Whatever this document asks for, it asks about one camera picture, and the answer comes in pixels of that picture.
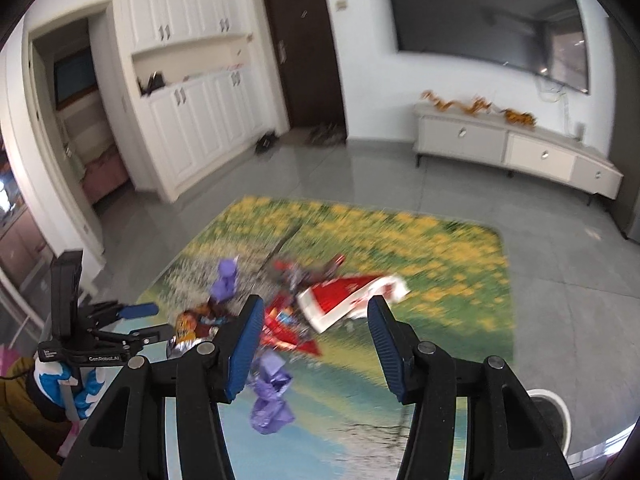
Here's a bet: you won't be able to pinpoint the yellow green landscape tablecloth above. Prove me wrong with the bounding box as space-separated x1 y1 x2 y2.
135 195 516 480

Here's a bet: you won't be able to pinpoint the white and grey tv cabinet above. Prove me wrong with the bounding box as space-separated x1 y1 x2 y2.
412 101 625 207

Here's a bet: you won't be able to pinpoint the red snack wrapper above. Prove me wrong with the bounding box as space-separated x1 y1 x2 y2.
259 305 322 357

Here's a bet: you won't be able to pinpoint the red and white carton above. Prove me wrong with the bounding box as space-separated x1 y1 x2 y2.
296 272 412 334

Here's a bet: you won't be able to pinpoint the short orange dragon figure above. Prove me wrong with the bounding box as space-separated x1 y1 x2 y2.
502 108 539 126

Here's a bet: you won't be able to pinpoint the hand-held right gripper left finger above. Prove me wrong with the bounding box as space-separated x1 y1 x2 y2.
59 294 266 480

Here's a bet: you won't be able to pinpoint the small purple wrapper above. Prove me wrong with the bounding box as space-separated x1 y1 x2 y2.
210 257 242 304

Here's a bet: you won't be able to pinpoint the orange and brown snack packet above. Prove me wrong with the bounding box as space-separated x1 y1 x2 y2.
167 304 232 359

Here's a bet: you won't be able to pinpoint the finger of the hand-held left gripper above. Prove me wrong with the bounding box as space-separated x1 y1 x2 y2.
82 301 160 329
92 324 174 357

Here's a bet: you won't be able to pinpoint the pink bed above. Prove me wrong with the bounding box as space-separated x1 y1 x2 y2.
80 144 132 206

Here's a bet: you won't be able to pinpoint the person's left forearm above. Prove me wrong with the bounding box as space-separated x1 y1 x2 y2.
0 355 68 466

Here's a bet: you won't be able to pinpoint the dark bag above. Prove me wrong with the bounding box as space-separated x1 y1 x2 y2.
138 72 166 96

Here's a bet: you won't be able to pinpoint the thin dark stick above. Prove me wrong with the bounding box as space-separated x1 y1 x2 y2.
259 224 302 272

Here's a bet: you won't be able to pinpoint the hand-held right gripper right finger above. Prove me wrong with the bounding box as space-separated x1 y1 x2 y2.
367 296 576 480

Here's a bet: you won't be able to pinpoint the long orange dragon figure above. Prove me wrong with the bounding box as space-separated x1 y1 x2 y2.
421 89 502 117

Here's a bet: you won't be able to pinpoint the wall-mounted television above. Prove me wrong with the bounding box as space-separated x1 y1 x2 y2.
382 0 590 95

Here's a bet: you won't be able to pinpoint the dark wrapper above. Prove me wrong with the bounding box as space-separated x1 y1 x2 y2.
270 254 347 287

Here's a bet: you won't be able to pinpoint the dark brown door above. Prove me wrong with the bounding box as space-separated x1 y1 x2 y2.
261 0 348 134

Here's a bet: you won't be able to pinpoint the white wall cabinet unit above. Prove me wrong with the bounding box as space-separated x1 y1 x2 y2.
107 0 277 204

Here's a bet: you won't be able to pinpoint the white round trash bin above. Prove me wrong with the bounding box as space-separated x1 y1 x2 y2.
525 387 572 462

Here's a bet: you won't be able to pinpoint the grey refrigerator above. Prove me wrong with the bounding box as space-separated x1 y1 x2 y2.
617 180 640 244

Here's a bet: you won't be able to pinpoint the white hanging cable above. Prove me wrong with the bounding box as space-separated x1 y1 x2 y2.
537 77 574 134

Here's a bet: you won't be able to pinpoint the person's left hand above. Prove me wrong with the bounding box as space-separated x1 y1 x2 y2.
27 357 107 422

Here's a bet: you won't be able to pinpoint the shoes on doormat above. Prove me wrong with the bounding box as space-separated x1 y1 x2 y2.
304 122 347 147

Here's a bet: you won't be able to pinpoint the large purple wrapper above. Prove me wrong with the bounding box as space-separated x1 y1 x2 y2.
249 350 297 436

